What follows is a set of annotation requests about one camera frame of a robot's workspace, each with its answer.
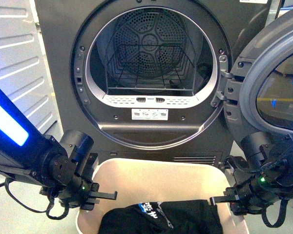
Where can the round grey dryer door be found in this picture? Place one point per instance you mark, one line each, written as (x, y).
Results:
(259, 92)

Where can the beige plastic laundry hamper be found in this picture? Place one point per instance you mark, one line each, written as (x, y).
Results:
(138, 181)

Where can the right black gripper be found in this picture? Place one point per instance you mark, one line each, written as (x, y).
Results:
(257, 186)

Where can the dark grey dryer machine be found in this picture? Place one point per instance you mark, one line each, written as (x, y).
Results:
(144, 78)

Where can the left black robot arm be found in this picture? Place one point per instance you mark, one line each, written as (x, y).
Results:
(63, 168)

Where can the black printed shirt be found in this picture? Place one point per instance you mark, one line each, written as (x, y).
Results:
(171, 217)

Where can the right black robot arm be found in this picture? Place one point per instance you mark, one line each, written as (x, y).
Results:
(263, 146)

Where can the white appliance at left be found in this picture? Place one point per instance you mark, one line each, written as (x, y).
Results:
(24, 73)

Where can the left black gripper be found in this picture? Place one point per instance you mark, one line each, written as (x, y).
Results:
(79, 190)

